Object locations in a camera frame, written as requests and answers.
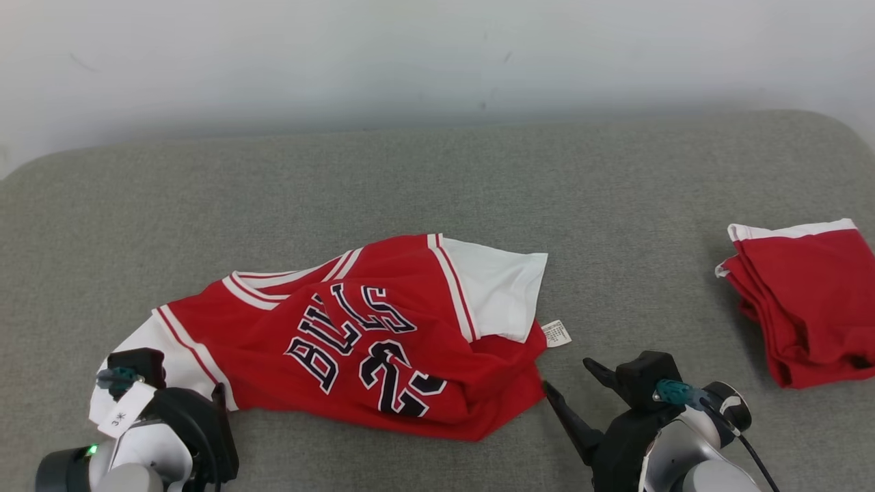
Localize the red basketball shorts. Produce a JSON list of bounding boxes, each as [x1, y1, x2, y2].
[[714, 218, 875, 390]]

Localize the teal camera connector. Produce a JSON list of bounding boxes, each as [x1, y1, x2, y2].
[[652, 379, 706, 409], [95, 366, 142, 393]]

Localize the red white basketball jersey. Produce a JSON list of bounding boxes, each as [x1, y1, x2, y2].
[[87, 232, 574, 443]]

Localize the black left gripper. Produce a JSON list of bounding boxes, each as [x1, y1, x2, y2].
[[146, 382, 241, 490]]

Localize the white paper tag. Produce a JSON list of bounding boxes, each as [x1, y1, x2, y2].
[[96, 380, 159, 439]]

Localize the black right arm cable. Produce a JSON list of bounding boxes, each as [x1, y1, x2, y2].
[[696, 399, 781, 492]]

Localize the teal right camera connector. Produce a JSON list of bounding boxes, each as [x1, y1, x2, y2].
[[652, 379, 706, 409]]

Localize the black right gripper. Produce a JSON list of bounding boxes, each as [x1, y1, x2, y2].
[[541, 357, 678, 492]]

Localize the teal left camera connector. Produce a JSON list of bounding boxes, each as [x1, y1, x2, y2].
[[95, 366, 142, 393]]

